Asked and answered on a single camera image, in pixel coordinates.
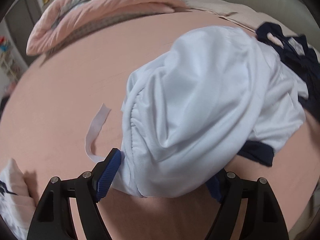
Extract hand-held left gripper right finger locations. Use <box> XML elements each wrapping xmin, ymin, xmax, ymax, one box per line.
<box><xmin>204</xmin><ymin>169</ymin><xmax>290</xmax><ymax>240</ymax></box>

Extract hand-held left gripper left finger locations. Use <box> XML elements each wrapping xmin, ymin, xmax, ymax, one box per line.
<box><xmin>27</xmin><ymin>148</ymin><xmax>122</xmax><ymax>240</ymax></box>

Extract white shirt navy trim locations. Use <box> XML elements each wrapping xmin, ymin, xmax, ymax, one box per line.
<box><xmin>0</xmin><ymin>157</ymin><xmax>38</xmax><ymax>238</ymax></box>
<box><xmin>85</xmin><ymin>26</ymin><xmax>309</xmax><ymax>198</ymax></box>

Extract navy pants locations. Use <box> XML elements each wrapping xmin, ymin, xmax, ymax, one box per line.
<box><xmin>255</xmin><ymin>22</ymin><xmax>320</xmax><ymax>120</ymax></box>

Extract pink-sheeted bed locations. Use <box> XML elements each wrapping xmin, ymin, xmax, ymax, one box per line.
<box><xmin>0</xmin><ymin>12</ymin><xmax>320</xmax><ymax>240</ymax></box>

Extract white toy shelf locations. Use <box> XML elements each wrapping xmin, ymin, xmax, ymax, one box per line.
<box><xmin>0</xmin><ymin>34</ymin><xmax>28</xmax><ymax>80</ymax></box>

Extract folded pink quilt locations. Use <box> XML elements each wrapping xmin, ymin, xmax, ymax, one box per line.
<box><xmin>26</xmin><ymin>0</ymin><xmax>189</xmax><ymax>55</ymax></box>

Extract beige pillow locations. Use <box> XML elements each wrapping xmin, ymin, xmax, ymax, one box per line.
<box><xmin>186</xmin><ymin>0</ymin><xmax>273</xmax><ymax>33</ymax></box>

